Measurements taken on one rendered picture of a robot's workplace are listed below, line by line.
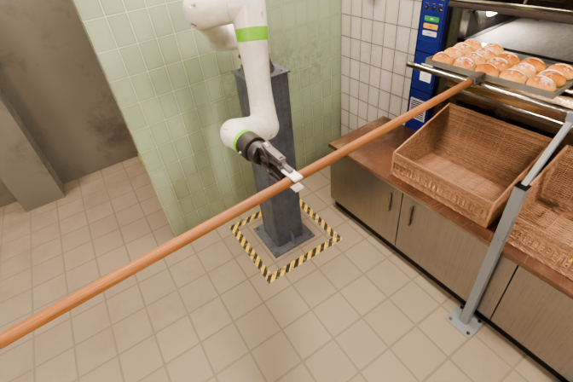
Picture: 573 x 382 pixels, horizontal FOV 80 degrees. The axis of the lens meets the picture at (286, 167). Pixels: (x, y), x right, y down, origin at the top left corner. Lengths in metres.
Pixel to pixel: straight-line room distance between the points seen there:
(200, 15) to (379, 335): 1.72
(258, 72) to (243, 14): 0.20
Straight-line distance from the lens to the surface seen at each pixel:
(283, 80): 1.73
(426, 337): 2.10
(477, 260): 1.90
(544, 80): 1.64
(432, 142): 2.23
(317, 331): 2.05
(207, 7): 1.27
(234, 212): 0.93
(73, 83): 3.38
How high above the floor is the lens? 1.83
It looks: 37 degrees down
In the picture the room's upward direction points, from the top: 7 degrees counter-clockwise
